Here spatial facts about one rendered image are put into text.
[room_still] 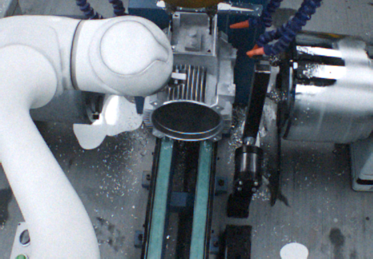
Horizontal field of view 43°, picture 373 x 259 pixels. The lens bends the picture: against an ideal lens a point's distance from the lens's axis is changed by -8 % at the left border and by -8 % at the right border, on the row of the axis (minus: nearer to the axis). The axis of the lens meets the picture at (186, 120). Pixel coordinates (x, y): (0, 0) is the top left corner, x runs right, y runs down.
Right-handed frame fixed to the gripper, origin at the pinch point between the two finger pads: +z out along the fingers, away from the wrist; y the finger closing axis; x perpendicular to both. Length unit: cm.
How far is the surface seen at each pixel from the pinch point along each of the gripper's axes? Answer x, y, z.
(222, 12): -17.1, -11.9, 6.7
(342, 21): -30, -52, 54
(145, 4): -18.2, 5.1, 7.3
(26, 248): 33.7, 21.2, -13.9
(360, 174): 16, -49, 18
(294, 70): -4.6, -27.1, -1.2
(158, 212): 27.1, -1.5, 7.2
